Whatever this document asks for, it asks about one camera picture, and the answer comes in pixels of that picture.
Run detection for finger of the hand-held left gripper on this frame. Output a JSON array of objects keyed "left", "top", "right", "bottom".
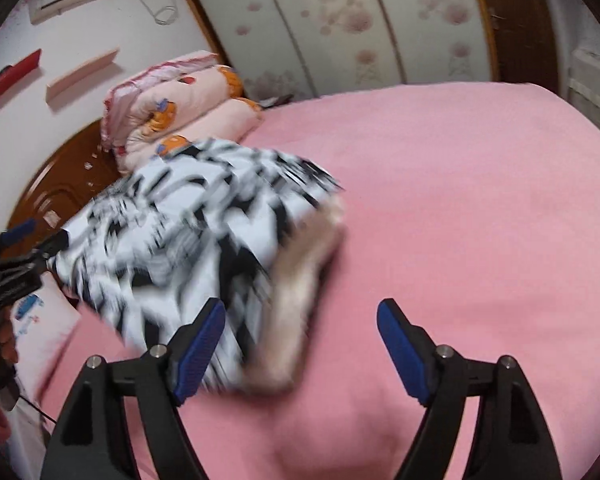
[
  {"left": 0, "top": 217, "right": 38, "bottom": 251},
  {"left": 29, "top": 230, "right": 71, "bottom": 272}
]

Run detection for white air conditioner cord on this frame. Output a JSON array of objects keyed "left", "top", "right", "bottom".
[{"left": 135, "top": 0, "right": 178, "bottom": 26}]

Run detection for floral wardrobe doors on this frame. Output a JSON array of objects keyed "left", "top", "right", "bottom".
[{"left": 167, "top": 0, "right": 496, "bottom": 101}]

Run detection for pink wall shelf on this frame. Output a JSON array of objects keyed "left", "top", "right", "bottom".
[{"left": 46, "top": 49, "right": 121, "bottom": 111}]

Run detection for brown wooden headboard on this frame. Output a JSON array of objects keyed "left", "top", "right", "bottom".
[{"left": 5, "top": 120, "right": 123, "bottom": 246}]

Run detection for red wall shelf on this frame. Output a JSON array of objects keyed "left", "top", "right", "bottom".
[{"left": 0, "top": 49, "right": 42, "bottom": 116}]

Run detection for thin black cable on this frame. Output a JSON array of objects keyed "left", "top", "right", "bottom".
[{"left": 15, "top": 395, "right": 58, "bottom": 423}]

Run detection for white lace covered furniture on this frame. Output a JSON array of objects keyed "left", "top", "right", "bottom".
[{"left": 567, "top": 47, "right": 600, "bottom": 146}]

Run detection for cream folded garment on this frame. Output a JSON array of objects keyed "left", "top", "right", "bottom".
[{"left": 242, "top": 195, "right": 348, "bottom": 393}]

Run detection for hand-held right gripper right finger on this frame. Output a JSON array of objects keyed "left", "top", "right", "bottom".
[{"left": 376, "top": 297, "right": 563, "bottom": 480}]

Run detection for pink folded cartoon quilt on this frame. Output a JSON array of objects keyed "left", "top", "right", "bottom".
[{"left": 100, "top": 51, "right": 263, "bottom": 176}]

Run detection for person's left hand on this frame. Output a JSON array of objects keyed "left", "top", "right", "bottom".
[{"left": 0, "top": 306, "right": 20, "bottom": 370}]

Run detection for black and white printed garment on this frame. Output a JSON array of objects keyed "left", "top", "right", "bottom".
[{"left": 47, "top": 137, "right": 346, "bottom": 393}]

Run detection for brown wooden door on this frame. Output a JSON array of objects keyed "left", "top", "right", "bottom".
[{"left": 467, "top": 0, "right": 561, "bottom": 96}]

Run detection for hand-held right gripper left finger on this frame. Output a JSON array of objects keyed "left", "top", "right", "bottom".
[{"left": 40, "top": 297, "right": 227, "bottom": 480}]

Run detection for pink bed sheet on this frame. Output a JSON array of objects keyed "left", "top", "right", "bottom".
[{"left": 35, "top": 81, "right": 600, "bottom": 480}]

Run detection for white cartoon print pillow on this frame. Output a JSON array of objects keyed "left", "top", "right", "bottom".
[{"left": 0, "top": 280, "right": 83, "bottom": 461}]

